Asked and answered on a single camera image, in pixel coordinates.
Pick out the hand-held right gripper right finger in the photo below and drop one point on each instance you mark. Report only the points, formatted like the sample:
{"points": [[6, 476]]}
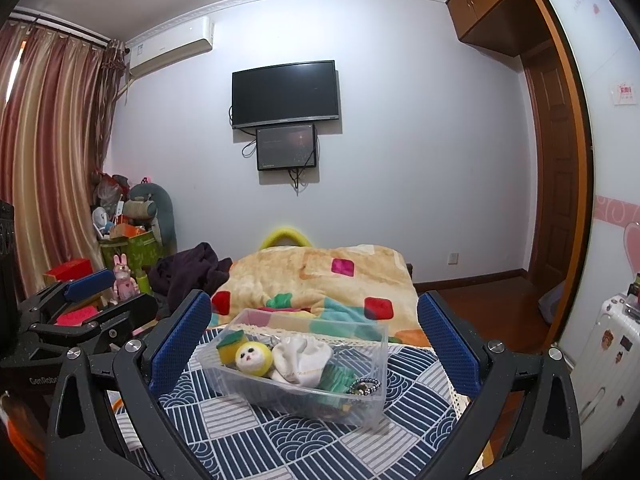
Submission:
{"points": [[450, 345]]}

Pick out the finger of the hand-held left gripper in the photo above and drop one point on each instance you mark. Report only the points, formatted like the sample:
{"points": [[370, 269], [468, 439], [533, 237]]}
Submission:
{"points": [[87, 280], [125, 315]]}

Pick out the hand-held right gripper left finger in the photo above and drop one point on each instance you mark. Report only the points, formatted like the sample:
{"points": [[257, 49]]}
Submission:
{"points": [[180, 345]]}

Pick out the yellow green sponge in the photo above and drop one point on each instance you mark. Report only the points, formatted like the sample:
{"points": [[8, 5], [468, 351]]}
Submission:
{"points": [[227, 347]]}

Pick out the yellow cat face plush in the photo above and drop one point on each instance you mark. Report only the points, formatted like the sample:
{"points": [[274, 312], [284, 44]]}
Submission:
{"points": [[252, 357]]}

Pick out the clear plastic box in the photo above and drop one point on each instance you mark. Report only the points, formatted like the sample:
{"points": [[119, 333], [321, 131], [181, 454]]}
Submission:
{"points": [[370, 360]]}

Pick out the white sock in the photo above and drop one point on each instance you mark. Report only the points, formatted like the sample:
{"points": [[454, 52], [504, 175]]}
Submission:
{"points": [[300, 360]]}

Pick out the red box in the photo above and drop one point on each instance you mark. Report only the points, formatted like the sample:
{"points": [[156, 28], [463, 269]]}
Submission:
{"points": [[67, 270]]}

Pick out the pink rabbit toy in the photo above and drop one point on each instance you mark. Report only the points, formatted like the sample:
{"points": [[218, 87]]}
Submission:
{"points": [[125, 282]]}

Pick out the pink towel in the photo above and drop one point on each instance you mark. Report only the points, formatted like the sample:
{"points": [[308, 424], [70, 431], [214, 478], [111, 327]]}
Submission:
{"points": [[77, 316]]}

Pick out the green bag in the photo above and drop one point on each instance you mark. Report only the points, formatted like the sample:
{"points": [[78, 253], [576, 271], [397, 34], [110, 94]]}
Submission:
{"points": [[140, 252]]}

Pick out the small white fan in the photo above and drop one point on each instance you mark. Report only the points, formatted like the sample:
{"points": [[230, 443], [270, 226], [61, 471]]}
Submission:
{"points": [[101, 219]]}

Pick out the dark purple cloth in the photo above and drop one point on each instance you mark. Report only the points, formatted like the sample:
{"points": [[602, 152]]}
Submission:
{"points": [[190, 270]]}

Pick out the pile of plastic bags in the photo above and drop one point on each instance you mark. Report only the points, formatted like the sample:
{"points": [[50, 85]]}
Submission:
{"points": [[111, 190]]}

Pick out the grey green plush pillow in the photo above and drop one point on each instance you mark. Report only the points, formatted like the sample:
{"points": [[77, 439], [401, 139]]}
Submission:
{"points": [[162, 210]]}

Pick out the grey bag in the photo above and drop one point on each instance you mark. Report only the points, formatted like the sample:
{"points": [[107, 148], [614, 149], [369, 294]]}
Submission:
{"points": [[550, 302]]}

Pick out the striped brown curtain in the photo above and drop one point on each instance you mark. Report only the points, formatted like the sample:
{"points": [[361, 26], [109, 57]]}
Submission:
{"points": [[50, 170]]}

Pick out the yellow patterned blanket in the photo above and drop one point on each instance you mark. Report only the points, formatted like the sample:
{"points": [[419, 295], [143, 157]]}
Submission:
{"points": [[300, 270]]}

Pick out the yellow chair back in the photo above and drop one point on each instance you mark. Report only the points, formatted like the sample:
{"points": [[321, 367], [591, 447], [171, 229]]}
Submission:
{"points": [[272, 235]]}

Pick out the blue patterned tablecloth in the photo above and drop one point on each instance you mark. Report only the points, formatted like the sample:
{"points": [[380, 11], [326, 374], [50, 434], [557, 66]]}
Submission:
{"points": [[300, 445]]}

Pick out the white suitcase with stickers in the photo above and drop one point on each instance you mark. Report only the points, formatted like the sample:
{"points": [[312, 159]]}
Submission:
{"points": [[610, 385]]}

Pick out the wooden door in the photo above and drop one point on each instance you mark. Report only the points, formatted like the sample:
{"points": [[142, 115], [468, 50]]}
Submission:
{"points": [[552, 175]]}

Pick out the white sliding wardrobe door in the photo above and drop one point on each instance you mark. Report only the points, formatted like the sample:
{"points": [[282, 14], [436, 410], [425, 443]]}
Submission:
{"points": [[610, 170]]}

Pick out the white air conditioner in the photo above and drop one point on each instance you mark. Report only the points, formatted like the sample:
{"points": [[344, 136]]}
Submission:
{"points": [[170, 47]]}

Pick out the white paper label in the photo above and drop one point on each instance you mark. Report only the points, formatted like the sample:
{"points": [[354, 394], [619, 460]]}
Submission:
{"points": [[623, 94]]}

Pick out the wooden overhead cabinet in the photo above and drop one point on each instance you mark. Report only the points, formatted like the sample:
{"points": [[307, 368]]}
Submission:
{"points": [[490, 5]]}

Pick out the white wall socket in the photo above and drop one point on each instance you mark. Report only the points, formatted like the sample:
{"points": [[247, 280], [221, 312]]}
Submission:
{"points": [[452, 258]]}

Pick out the small wall monitor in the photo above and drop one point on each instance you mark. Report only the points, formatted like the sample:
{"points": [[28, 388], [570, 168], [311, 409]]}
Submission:
{"points": [[286, 147]]}

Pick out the white curtain rail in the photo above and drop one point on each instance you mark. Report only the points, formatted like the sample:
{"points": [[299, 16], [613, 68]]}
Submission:
{"points": [[60, 22]]}

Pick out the large wall television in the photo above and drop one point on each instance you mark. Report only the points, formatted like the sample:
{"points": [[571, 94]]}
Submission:
{"points": [[285, 95]]}

